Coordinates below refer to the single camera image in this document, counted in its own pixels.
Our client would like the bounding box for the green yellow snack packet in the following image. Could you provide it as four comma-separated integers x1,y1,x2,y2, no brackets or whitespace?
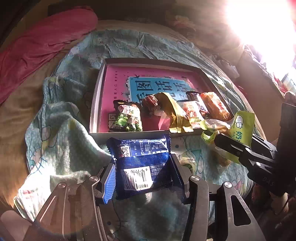
200,111,255,166

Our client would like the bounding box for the orange cracker packet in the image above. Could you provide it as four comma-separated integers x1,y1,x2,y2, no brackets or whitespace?
200,92,231,121

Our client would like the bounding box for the brown Snickers bar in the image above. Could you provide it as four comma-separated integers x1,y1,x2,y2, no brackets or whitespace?
186,91,210,118

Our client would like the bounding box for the yellow wafer bar wrapper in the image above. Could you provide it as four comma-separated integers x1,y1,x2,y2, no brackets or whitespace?
154,92,194,133

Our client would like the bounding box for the blue cookie packet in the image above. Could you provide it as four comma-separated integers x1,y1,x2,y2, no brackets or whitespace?
106,133,172,200

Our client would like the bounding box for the green peas snack packet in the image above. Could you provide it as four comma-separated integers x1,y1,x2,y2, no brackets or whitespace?
109,100,143,132

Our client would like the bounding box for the round brown cake packet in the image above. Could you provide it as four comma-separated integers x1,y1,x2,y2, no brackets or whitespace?
142,95,162,116

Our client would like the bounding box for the clear bun packet green label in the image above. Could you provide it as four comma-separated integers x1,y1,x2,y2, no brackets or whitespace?
179,101,204,128

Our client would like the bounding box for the teal cartoon print blanket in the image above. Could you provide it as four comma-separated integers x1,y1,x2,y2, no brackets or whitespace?
14,29,252,240

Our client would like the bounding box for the pink cardboard box tray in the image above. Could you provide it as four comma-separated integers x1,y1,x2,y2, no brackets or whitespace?
89,58,229,145

